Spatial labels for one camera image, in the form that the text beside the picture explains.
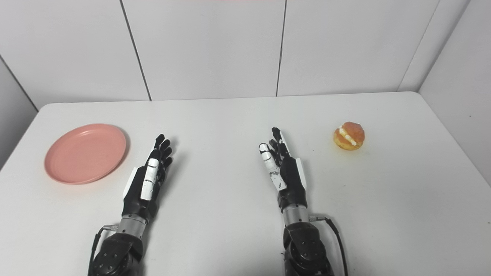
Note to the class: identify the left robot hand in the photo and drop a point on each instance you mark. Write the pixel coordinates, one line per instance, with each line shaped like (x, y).
(135, 193)

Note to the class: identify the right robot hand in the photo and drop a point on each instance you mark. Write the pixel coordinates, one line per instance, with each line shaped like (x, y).
(292, 180)

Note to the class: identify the pink plate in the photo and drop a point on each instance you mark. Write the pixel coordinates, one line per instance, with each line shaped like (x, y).
(85, 153)

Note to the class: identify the cream puff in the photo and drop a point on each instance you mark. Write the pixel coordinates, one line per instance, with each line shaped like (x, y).
(348, 135)

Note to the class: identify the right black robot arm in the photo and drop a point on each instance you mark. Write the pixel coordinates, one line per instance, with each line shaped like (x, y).
(305, 245)

